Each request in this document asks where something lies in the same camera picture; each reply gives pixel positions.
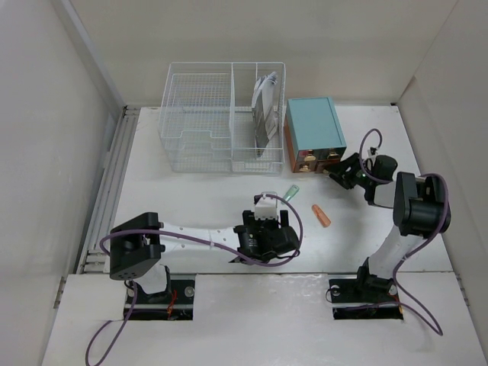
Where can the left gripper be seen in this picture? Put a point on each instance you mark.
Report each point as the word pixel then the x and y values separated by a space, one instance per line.
pixel 250 220

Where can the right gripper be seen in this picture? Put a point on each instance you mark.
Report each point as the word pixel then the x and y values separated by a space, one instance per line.
pixel 342 176

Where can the brown drawer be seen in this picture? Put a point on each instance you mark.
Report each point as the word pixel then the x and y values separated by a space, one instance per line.
pixel 316 166

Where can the clear drawer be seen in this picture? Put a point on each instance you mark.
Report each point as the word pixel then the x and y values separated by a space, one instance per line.
pixel 321 155

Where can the teal drawer box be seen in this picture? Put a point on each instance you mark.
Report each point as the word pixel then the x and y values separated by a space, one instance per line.
pixel 311 123

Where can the grey setup guide booklet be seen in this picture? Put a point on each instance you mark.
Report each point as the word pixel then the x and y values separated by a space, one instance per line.
pixel 261 108

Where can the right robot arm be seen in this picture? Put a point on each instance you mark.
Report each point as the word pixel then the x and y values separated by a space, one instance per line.
pixel 421 211

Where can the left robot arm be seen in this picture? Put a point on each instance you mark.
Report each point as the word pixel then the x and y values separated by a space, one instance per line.
pixel 137 246

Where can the orange transparent case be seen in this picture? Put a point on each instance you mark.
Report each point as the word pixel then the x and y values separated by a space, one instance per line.
pixel 321 216

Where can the green transparent tape case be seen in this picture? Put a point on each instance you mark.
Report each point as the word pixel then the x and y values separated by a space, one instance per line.
pixel 291 192

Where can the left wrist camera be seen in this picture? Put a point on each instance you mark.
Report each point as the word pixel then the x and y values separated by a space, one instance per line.
pixel 265 207

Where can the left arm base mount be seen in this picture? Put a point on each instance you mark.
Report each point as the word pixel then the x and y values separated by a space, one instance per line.
pixel 176 303

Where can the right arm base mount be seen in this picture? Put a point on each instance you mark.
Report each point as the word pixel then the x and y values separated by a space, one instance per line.
pixel 352 302

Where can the white wire mesh organizer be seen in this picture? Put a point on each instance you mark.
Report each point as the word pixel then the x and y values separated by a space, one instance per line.
pixel 206 122

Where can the aluminium rail frame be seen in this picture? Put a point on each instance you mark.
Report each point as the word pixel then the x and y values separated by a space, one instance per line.
pixel 90 258

